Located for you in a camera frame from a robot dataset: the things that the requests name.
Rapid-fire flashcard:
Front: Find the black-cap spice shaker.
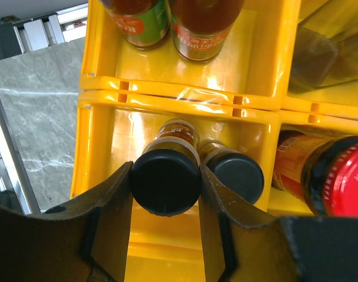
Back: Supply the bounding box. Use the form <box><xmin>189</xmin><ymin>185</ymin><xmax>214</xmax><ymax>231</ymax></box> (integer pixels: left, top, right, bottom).
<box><xmin>131</xmin><ymin>119</ymin><xmax>201</xmax><ymax>217</ymax></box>
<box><xmin>199</xmin><ymin>139</ymin><xmax>265</xmax><ymax>204</ymax></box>

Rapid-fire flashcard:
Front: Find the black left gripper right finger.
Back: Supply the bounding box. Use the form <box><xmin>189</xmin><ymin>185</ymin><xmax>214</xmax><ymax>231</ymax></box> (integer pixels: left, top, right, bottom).
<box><xmin>199</xmin><ymin>166</ymin><xmax>358</xmax><ymax>281</ymax></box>

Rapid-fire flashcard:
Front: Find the black-cap spice shaker back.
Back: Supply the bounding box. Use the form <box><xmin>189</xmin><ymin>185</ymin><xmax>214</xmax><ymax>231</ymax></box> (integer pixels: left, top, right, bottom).
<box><xmin>131</xmin><ymin>119</ymin><xmax>201</xmax><ymax>217</ymax></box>

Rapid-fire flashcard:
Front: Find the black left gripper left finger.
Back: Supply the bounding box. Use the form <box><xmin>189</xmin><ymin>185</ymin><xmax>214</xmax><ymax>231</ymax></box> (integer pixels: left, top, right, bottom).
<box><xmin>0</xmin><ymin>162</ymin><xmax>132</xmax><ymax>281</ymax></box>

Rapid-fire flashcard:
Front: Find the green-label sauce bottle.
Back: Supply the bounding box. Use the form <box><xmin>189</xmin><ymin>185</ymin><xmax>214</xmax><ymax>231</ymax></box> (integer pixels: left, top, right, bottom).
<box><xmin>101</xmin><ymin>0</ymin><xmax>170</xmax><ymax>49</ymax></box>
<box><xmin>169</xmin><ymin>0</ymin><xmax>244</xmax><ymax>62</ymax></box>

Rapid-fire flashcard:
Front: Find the black-cap spice shaker front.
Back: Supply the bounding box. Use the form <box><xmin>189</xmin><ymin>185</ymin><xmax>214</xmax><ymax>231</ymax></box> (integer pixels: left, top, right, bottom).
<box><xmin>199</xmin><ymin>139</ymin><xmax>265</xmax><ymax>204</ymax></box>

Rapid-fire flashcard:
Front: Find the red-lid sauce jar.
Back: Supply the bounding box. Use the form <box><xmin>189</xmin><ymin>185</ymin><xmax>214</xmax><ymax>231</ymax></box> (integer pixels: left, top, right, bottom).
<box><xmin>272</xmin><ymin>130</ymin><xmax>358</xmax><ymax>217</ymax></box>

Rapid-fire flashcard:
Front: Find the yellow compartment bin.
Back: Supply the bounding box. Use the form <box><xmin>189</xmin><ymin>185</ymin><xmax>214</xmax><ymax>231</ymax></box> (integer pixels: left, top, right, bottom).
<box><xmin>71</xmin><ymin>1</ymin><xmax>358</xmax><ymax>281</ymax></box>

